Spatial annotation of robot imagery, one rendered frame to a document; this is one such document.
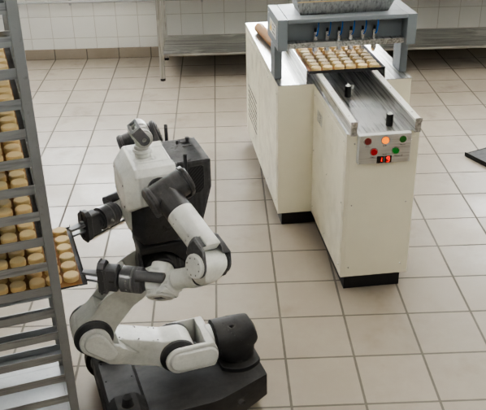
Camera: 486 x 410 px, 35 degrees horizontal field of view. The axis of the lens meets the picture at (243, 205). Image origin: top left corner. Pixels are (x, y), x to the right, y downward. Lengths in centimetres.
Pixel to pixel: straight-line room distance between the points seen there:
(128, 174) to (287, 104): 171
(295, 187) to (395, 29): 99
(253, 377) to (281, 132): 155
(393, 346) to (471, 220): 130
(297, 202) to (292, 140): 38
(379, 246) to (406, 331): 43
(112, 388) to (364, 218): 142
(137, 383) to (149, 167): 92
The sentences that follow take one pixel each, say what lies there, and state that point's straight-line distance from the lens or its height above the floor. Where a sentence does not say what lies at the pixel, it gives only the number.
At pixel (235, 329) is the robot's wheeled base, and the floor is 34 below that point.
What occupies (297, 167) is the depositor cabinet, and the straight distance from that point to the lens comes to 426.
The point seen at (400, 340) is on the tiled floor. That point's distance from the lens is 360.
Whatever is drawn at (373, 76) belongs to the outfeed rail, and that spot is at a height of 88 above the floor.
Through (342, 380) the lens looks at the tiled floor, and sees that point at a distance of 335.
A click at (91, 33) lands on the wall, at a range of 752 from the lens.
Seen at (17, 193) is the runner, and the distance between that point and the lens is 240.
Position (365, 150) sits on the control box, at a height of 77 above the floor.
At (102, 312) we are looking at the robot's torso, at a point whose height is 55.
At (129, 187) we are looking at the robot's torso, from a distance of 255.
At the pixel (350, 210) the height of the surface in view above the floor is 46.
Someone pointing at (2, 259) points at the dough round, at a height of 88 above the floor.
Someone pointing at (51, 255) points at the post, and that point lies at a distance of 247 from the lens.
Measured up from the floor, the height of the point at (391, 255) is 19.
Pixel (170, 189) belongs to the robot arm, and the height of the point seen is 109.
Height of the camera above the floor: 217
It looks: 28 degrees down
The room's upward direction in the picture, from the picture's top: 1 degrees counter-clockwise
